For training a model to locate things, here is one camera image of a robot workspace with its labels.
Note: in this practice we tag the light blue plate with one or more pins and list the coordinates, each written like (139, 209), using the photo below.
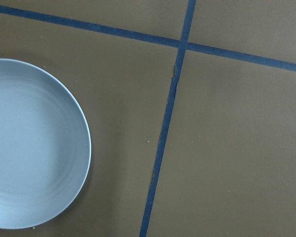
(45, 146)

